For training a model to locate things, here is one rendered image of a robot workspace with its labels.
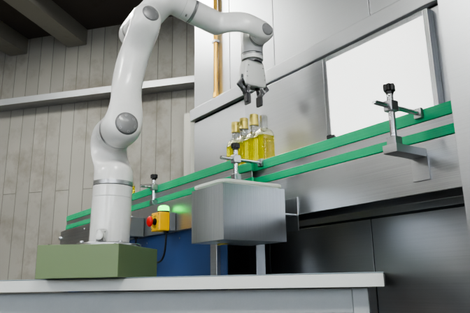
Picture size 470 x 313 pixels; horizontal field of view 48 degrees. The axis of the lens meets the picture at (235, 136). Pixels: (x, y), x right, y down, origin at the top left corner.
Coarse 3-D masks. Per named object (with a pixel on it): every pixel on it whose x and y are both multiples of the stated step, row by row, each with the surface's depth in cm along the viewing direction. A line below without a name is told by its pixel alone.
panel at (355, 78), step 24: (408, 24) 159; (360, 48) 174; (384, 48) 166; (408, 48) 158; (336, 72) 182; (360, 72) 173; (384, 72) 165; (408, 72) 157; (336, 96) 180; (360, 96) 171; (384, 96) 163; (408, 96) 156; (432, 96) 149; (336, 120) 179; (360, 120) 170; (384, 120) 162
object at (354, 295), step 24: (336, 288) 135; (360, 288) 133; (0, 312) 159; (24, 312) 157; (48, 312) 155; (72, 312) 153; (96, 312) 151; (120, 312) 149; (144, 312) 147; (168, 312) 145; (192, 312) 143; (216, 312) 141; (240, 312) 140; (264, 312) 138; (288, 312) 136; (312, 312) 135; (336, 312) 133; (360, 312) 131
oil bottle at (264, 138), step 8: (264, 128) 189; (256, 136) 190; (264, 136) 187; (272, 136) 189; (256, 144) 189; (264, 144) 186; (272, 144) 188; (256, 152) 188; (264, 152) 185; (272, 152) 188; (256, 160) 188
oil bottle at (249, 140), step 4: (252, 132) 194; (248, 136) 194; (252, 136) 192; (248, 140) 193; (252, 140) 192; (248, 144) 193; (252, 144) 191; (248, 148) 193; (252, 148) 191; (248, 152) 192; (252, 152) 190; (248, 156) 192; (252, 156) 190
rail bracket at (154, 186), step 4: (152, 176) 224; (156, 176) 224; (152, 180) 224; (152, 184) 222; (156, 184) 223; (152, 188) 222; (156, 188) 223; (152, 192) 222; (152, 196) 222; (152, 200) 221; (156, 200) 222; (152, 204) 220; (156, 204) 221
